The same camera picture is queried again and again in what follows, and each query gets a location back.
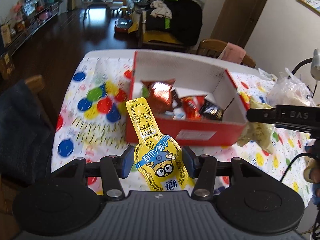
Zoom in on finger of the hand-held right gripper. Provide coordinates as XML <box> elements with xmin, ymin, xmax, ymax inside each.
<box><xmin>246</xmin><ymin>106</ymin><xmax>278</xmax><ymax>126</ymax></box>

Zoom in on yellow cartoon jelly pouch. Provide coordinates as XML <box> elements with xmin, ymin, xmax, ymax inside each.
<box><xmin>125</xmin><ymin>97</ymin><xmax>189</xmax><ymax>192</ymax></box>

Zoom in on balloon print tablecloth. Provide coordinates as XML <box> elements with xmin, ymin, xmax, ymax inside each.
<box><xmin>51</xmin><ymin>51</ymin><xmax>317</xmax><ymax>200</ymax></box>

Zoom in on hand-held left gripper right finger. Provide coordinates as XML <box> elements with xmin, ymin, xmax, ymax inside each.
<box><xmin>182</xmin><ymin>145</ymin><xmax>265</xmax><ymax>200</ymax></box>

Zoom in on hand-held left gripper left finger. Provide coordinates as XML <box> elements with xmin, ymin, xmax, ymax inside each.
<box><xmin>51</xmin><ymin>145</ymin><xmax>135</xmax><ymax>200</ymax></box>

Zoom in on dark blue cloth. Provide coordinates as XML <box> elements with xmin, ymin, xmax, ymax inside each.
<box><xmin>0</xmin><ymin>80</ymin><xmax>55</xmax><ymax>188</ymax></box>

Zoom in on white garment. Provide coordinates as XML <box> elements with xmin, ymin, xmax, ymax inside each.
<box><xmin>149</xmin><ymin>0</ymin><xmax>173</xmax><ymax>18</ymax></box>

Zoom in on red cardboard box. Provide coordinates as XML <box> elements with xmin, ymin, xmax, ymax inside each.
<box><xmin>125</xmin><ymin>50</ymin><xmax>250</xmax><ymax>147</ymax></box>

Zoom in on grey desk lamp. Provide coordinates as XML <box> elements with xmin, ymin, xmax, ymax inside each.
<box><xmin>291</xmin><ymin>49</ymin><xmax>320</xmax><ymax>82</ymax></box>

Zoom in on clear plastic bag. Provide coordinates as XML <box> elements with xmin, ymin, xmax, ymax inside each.
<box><xmin>267</xmin><ymin>67</ymin><xmax>317</xmax><ymax>107</ymax></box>

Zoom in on orange-red snack packet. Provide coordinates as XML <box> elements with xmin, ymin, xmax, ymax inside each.
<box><xmin>180</xmin><ymin>95</ymin><xmax>208</xmax><ymax>120</ymax></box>

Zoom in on wooden door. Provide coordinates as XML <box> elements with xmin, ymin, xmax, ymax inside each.
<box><xmin>210</xmin><ymin>0</ymin><xmax>275</xmax><ymax>48</ymax></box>

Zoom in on long low cabinet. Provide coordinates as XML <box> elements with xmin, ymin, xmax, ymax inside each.
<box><xmin>0</xmin><ymin>1</ymin><xmax>61</xmax><ymax>54</ymax></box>

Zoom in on black snack packet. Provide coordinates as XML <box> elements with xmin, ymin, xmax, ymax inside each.
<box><xmin>200</xmin><ymin>99</ymin><xmax>225</xmax><ymax>121</ymax></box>

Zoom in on black cable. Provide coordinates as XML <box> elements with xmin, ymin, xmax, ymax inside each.
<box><xmin>279</xmin><ymin>152</ymin><xmax>316</xmax><ymax>183</ymax></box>

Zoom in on pink cloth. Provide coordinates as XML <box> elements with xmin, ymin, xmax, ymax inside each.
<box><xmin>220</xmin><ymin>42</ymin><xmax>247</xmax><ymax>65</ymax></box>

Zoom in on coffee table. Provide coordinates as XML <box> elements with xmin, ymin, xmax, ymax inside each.
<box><xmin>82</xmin><ymin>0</ymin><xmax>116</xmax><ymax>18</ymax></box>

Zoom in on light blue snack packet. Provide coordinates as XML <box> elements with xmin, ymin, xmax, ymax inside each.
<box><xmin>172</xmin><ymin>106</ymin><xmax>187</xmax><ymax>120</ymax></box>

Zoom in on black jacket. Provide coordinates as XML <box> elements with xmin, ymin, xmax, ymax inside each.
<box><xmin>145</xmin><ymin>0</ymin><xmax>203</xmax><ymax>47</ymax></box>

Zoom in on cream snack packet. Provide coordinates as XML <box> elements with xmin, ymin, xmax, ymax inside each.
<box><xmin>236</xmin><ymin>97</ymin><xmax>275</xmax><ymax>148</ymax></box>

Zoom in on person's right hand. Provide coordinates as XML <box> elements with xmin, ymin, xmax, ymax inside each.
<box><xmin>303</xmin><ymin>159</ymin><xmax>320</xmax><ymax>197</ymax></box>

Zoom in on dark red foil snack packet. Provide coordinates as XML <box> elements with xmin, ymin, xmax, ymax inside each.
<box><xmin>140</xmin><ymin>78</ymin><xmax>176</xmax><ymax>115</ymax></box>

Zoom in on red toy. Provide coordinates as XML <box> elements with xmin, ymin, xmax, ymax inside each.
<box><xmin>114</xmin><ymin>17</ymin><xmax>133</xmax><ymax>34</ymax></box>

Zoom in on wooden chair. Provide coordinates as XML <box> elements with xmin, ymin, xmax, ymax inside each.
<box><xmin>0</xmin><ymin>74</ymin><xmax>46</xmax><ymax>230</ymax></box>
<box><xmin>196</xmin><ymin>39</ymin><xmax>257</xmax><ymax>68</ymax></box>

